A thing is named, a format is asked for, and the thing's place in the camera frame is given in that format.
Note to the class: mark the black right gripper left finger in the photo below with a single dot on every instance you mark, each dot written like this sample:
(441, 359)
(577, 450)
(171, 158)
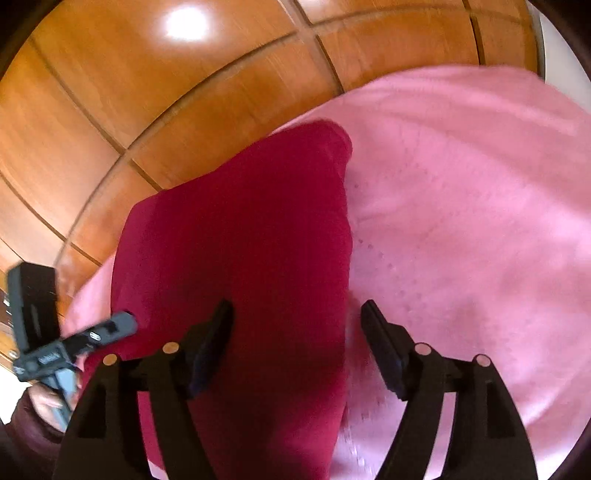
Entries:
(104, 438)

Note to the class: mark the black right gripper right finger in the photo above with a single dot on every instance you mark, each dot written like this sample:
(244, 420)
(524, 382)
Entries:
(488, 439)

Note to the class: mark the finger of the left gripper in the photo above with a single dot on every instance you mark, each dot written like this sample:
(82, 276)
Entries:
(119, 326)

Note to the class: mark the dark red garment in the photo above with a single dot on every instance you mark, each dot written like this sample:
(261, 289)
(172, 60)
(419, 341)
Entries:
(268, 231)

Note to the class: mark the person's left hand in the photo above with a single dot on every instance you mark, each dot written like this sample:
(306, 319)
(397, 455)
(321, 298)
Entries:
(47, 404)

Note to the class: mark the wooden wardrobe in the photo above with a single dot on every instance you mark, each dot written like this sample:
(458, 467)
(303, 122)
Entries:
(104, 103)

